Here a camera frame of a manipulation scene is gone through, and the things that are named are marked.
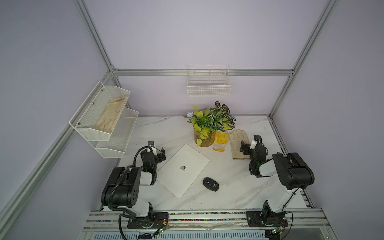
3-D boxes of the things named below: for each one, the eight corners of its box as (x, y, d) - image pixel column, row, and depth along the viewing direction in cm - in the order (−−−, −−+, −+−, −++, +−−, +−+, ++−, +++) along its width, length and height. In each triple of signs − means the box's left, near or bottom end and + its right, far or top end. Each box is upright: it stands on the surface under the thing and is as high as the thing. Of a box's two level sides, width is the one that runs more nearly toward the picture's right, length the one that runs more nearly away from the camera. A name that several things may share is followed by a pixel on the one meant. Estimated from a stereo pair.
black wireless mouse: (201, 184, 87) (201, 182, 84) (205, 177, 90) (205, 175, 87) (216, 193, 84) (217, 191, 81) (220, 185, 86) (220, 184, 84)
